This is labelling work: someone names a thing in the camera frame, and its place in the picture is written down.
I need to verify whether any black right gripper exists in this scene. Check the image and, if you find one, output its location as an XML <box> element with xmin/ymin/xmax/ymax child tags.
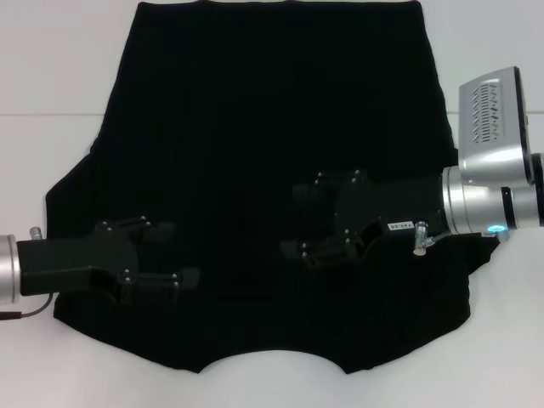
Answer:
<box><xmin>279</xmin><ymin>168</ymin><xmax>446</xmax><ymax>269</ymax></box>

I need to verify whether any arm gripper cable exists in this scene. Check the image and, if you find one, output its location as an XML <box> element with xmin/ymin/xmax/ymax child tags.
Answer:
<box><xmin>412</xmin><ymin>219</ymin><xmax>447</xmax><ymax>257</ymax></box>
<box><xmin>0</xmin><ymin>292</ymin><xmax>56</xmax><ymax>320</ymax></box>

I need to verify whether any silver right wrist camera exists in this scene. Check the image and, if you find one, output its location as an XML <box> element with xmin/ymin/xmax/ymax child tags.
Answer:
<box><xmin>457</xmin><ymin>66</ymin><xmax>533</xmax><ymax>188</ymax></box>

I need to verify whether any black t-shirt with FREE print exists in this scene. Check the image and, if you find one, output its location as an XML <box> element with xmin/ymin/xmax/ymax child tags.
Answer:
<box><xmin>44</xmin><ymin>0</ymin><xmax>501</xmax><ymax>376</ymax></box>

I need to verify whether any left arm gripper cable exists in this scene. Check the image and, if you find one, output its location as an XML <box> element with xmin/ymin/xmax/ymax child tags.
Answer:
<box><xmin>0</xmin><ymin>292</ymin><xmax>56</xmax><ymax>320</ymax></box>

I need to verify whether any right arm gripper cable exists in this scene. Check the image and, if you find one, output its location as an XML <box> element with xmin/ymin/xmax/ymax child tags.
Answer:
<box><xmin>412</xmin><ymin>219</ymin><xmax>447</xmax><ymax>257</ymax></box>

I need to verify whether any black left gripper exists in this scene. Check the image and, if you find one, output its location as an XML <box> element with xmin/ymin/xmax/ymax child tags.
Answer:
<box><xmin>16</xmin><ymin>215</ymin><xmax>201</xmax><ymax>306</ymax></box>

